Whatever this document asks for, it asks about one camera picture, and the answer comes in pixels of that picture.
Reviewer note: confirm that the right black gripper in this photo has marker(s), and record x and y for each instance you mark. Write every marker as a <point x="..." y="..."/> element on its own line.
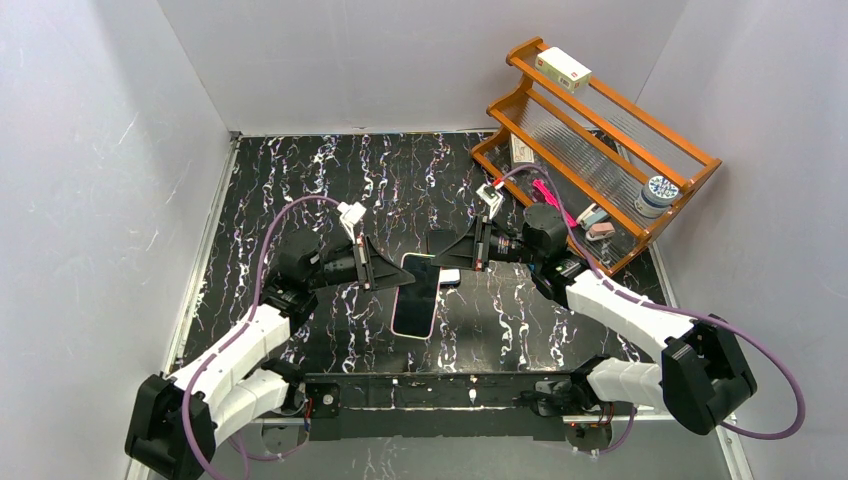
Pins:
<point x="478" y="243"/>

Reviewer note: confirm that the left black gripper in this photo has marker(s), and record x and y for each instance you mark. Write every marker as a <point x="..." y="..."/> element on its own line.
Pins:
<point x="361" y="264"/>

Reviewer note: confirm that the black smartphone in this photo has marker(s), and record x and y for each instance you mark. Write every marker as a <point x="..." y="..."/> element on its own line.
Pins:
<point x="416" y="295"/>

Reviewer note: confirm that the beige phone case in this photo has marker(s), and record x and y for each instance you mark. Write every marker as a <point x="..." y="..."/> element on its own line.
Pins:
<point x="416" y="295"/>

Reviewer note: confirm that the black phone case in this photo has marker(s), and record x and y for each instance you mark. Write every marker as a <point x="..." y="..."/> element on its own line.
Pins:
<point x="449" y="277"/>

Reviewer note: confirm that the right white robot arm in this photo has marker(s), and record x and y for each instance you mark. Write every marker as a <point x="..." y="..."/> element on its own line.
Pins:
<point x="695" y="370"/>

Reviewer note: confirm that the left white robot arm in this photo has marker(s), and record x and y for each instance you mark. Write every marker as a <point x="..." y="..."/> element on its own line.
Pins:
<point x="178" y="421"/>

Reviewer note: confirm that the pink comb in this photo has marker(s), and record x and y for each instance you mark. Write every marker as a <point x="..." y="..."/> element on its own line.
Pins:
<point x="542" y="194"/>

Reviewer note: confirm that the small white red box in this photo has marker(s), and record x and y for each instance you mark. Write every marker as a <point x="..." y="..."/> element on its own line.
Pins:
<point x="520" y="153"/>

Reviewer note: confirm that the orange wooden shelf rack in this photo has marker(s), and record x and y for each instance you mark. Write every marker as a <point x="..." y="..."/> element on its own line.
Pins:
<point x="599" y="147"/>

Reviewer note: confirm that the white box on shelf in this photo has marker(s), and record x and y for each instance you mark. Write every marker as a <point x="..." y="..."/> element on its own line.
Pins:
<point x="562" y="69"/>

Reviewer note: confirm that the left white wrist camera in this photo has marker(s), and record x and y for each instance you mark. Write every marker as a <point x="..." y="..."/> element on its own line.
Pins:
<point x="350" y="215"/>

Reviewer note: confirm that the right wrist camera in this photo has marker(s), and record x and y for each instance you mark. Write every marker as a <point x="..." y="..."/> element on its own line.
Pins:
<point x="492" y="196"/>

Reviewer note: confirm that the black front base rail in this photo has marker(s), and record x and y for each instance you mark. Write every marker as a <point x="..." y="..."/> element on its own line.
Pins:
<point x="430" y="405"/>

